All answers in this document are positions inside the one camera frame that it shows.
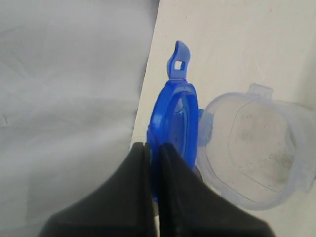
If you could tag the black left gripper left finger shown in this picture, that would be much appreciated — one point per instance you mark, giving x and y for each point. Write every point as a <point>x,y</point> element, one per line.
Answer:
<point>121,207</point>

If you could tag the clear plastic tall container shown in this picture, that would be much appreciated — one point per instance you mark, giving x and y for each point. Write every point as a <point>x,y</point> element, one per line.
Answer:
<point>256,151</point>

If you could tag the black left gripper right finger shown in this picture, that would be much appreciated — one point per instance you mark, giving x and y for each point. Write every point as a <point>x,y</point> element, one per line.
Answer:
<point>188,208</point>

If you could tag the white backdrop curtain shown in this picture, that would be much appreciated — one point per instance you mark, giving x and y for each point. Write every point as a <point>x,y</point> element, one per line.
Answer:
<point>71,73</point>

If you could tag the blue plastic lid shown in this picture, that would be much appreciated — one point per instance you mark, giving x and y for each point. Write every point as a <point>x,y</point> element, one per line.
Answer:
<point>175,116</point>

